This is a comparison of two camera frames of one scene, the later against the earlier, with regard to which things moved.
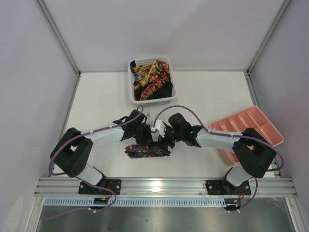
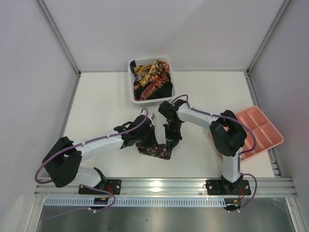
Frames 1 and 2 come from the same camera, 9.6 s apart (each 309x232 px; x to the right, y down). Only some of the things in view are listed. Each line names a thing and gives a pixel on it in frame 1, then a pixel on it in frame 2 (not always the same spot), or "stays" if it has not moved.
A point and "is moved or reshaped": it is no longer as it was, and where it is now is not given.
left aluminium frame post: [61, 36] stays
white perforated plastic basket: [147, 61] stays
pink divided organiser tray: [251, 117] stays
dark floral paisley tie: [136, 151] is moved or reshaped
